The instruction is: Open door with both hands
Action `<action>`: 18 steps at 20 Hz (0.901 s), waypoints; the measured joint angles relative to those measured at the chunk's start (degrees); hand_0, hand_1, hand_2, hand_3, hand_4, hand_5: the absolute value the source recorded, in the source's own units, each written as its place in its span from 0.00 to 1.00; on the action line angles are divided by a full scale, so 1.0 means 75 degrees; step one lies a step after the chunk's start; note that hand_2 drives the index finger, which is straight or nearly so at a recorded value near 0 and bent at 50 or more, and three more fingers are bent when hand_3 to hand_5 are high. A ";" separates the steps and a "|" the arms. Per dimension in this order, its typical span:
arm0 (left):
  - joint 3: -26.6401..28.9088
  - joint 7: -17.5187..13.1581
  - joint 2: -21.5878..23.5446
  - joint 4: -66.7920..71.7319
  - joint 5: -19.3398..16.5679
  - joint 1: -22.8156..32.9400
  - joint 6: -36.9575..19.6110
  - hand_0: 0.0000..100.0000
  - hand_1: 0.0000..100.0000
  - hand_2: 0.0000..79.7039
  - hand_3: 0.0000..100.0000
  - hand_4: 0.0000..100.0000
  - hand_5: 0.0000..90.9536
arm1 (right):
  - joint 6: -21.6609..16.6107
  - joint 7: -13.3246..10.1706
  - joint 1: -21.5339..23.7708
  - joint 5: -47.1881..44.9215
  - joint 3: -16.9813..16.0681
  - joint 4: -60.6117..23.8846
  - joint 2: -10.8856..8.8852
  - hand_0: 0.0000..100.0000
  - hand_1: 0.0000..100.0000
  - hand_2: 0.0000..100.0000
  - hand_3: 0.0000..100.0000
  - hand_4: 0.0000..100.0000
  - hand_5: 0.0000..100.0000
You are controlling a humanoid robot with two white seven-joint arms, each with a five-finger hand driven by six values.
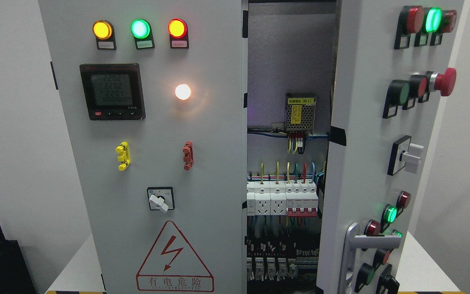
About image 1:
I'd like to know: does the grey cabinet door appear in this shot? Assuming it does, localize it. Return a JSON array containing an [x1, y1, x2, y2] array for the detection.
[[39, 0, 247, 294], [317, 0, 464, 294]]

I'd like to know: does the metal mesh power supply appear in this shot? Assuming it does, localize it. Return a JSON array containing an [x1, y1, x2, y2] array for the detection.
[[285, 92, 317, 132]]

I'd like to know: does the white glowing indicator lamp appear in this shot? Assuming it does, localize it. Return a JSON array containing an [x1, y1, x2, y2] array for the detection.
[[175, 84, 192, 100]]

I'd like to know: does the white socket breaker row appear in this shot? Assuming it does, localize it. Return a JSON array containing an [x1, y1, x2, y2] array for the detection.
[[246, 179, 319, 217]]

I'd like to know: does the lower relay terminal row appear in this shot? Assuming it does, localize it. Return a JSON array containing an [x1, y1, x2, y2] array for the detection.
[[245, 234, 320, 282]]

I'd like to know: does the red indicator lamp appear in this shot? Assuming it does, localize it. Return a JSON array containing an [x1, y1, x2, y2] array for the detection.
[[168, 18, 188, 39]]

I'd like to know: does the red triangle warning sticker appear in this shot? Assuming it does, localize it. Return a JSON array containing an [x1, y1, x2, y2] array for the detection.
[[136, 220, 215, 292]]

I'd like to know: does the black digital power meter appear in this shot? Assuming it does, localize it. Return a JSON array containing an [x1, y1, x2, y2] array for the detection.
[[80, 63, 145, 120]]

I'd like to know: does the green indicator lamp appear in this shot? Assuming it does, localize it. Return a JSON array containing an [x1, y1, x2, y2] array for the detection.
[[130, 19, 151, 39]]

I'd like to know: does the yellow indicator lamp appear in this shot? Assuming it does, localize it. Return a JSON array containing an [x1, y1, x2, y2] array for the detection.
[[93, 19, 113, 40]]

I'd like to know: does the red emergency stop button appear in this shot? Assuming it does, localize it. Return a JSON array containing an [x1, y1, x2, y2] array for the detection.
[[426, 67, 457, 97]]

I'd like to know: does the black box at left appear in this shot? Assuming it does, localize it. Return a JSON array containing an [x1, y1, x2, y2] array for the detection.
[[0, 225, 36, 294]]

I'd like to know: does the red terminal post block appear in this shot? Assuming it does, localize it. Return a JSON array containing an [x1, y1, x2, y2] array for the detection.
[[182, 141, 194, 171]]

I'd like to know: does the white rotary selector switch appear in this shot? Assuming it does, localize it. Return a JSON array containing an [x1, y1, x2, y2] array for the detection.
[[147, 187, 175, 213]]

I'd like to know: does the yellow terminal post block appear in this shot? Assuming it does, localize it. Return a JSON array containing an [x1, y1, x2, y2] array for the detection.
[[115, 141, 131, 171]]

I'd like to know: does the silver door handle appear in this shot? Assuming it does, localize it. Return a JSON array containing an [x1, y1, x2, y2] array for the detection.
[[338, 222, 402, 294]]

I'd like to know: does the right door rotary switch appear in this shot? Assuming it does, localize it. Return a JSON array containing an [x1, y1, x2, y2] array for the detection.
[[387, 135, 424, 176]]

